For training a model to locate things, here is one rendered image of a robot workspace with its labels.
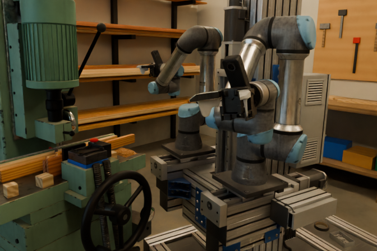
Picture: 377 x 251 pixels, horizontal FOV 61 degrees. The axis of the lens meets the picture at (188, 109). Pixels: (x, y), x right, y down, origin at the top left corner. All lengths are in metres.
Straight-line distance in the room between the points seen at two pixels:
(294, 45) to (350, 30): 2.79
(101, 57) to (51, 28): 2.93
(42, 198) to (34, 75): 0.40
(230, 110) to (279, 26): 0.48
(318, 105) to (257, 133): 0.79
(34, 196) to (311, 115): 1.26
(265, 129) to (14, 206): 0.77
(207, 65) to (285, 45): 0.65
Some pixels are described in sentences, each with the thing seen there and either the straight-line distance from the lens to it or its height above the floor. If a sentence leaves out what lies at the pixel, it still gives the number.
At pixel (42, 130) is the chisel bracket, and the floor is 1.04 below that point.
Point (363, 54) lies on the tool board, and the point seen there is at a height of 1.32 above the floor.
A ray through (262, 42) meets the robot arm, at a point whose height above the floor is 1.37.
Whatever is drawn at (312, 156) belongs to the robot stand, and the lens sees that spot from 1.77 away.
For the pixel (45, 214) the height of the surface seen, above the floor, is 0.82.
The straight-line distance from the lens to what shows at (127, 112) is 3.77.
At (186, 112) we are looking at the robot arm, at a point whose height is 1.02.
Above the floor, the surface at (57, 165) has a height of 0.94.
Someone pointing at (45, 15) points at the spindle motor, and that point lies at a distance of 1.16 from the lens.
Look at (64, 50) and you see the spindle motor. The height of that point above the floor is 1.33.
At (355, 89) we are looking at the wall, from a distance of 3.94.
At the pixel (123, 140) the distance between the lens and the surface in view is 1.49.
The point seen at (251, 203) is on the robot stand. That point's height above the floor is 0.75.
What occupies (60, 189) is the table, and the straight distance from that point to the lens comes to 1.15.
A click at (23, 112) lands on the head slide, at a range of 1.32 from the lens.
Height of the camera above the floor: 1.34
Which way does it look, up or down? 11 degrees down
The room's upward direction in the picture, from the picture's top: 1 degrees clockwise
